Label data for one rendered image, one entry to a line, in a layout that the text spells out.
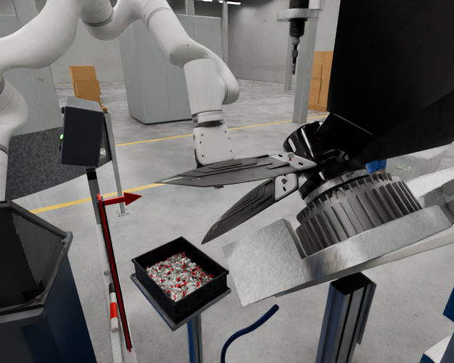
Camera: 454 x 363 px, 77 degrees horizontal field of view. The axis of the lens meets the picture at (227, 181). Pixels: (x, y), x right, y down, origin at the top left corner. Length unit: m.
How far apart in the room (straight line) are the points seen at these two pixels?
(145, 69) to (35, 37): 5.77
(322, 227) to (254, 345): 1.27
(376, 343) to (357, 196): 1.45
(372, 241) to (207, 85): 0.51
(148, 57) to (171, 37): 5.84
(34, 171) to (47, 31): 1.44
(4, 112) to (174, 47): 0.47
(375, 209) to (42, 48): 0.87
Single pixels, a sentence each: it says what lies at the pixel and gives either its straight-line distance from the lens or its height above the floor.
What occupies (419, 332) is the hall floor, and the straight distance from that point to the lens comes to 2.06.
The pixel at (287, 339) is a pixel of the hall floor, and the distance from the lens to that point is 1.77.
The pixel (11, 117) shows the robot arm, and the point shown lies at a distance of 0.94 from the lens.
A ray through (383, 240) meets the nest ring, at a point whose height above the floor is 1.14.
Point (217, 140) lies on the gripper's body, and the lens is 0.75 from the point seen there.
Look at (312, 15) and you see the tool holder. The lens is 0.53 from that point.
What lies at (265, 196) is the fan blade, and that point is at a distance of 0.68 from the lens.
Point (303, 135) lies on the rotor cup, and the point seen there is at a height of 1.24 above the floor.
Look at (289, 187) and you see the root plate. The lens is 0.65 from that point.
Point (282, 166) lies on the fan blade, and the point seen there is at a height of 1.21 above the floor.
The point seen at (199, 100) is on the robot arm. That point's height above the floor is 1.29.
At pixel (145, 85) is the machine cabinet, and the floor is 0.87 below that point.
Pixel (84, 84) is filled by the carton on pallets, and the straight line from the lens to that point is 8.56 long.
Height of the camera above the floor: 1.38
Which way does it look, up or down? 23 degrees down
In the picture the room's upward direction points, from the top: straight up
